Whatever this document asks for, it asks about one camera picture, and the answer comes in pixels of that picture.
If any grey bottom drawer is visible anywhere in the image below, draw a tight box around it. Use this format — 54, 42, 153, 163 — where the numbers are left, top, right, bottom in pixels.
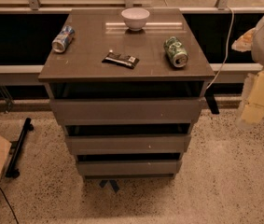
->
76, 161, 182, 176

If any white ceramic bowl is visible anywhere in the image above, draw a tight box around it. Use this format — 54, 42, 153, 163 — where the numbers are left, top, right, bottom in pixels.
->
121, 7, 150, 31

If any grey drawer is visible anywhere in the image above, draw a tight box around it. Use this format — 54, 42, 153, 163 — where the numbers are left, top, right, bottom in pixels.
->
50, 99, 202, 125
65, 134, 191, 155
76, 161, 182, 176

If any green soda can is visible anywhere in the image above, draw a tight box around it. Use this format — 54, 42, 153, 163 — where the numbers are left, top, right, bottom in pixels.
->
163, 36, 188, 68

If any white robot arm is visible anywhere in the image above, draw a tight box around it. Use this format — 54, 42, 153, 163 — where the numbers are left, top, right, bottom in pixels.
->
231, 16, 264, 129

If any black metal stand base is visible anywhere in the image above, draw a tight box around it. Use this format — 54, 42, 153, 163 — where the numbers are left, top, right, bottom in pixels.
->
6, 118, 34, 178

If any grey window railing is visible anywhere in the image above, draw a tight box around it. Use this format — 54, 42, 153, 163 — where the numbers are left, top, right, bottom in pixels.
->
0, 63, 262, 86

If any blue tape cross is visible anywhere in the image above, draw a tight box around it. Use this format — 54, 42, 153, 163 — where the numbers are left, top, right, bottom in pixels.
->
99, 180, 119, 193

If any black snack bar wrapper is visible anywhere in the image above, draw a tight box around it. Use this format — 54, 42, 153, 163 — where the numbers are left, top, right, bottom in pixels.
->
103, 52, 139, 69

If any grey middle drawer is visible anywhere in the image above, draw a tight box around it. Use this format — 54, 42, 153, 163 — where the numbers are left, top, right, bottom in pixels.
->
65, 134, 191, 155

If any white power cable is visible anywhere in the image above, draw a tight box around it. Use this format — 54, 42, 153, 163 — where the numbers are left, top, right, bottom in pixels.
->
205, 6, 236, 90

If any blue crushed soda can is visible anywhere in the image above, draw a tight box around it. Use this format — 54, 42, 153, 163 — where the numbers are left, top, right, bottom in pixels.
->
51, 25, 75, 53

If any grey top drawer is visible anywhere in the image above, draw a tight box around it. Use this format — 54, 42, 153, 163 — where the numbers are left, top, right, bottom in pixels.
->
50, 99, 202, 125

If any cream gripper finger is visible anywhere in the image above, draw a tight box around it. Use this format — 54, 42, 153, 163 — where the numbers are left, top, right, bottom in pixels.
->
235, 70, 264, 130
231, 28, 255, 52

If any grey drawer cabinet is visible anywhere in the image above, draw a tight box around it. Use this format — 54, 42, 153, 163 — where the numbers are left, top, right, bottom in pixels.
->
39, 9, 214, 179

